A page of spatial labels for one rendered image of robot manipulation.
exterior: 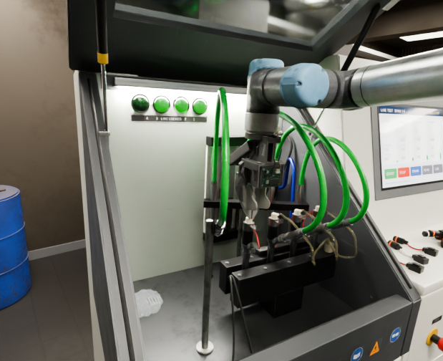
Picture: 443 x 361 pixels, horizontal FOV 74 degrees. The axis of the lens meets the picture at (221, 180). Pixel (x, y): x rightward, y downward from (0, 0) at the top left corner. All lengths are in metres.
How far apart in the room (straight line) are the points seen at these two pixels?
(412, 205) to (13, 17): 2.79
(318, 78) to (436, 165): 0.91
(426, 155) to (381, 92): 0.77
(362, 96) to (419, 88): 0.10
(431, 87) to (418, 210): 0.81
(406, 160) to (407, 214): 0.19
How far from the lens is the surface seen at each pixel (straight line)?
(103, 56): 0.63
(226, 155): 0.51
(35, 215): 3.01
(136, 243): 0.97
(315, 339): 0.67
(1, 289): 2.52
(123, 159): 0.88
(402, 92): 0.56
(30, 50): 2.88
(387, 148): 1.13
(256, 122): 0.64
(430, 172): 1.35
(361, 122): 1.04
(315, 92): 0.56
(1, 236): 2.37
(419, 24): 4.29
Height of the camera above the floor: 1.38
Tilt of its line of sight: 14 degrees down
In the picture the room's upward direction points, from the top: 3 degrees clockwise
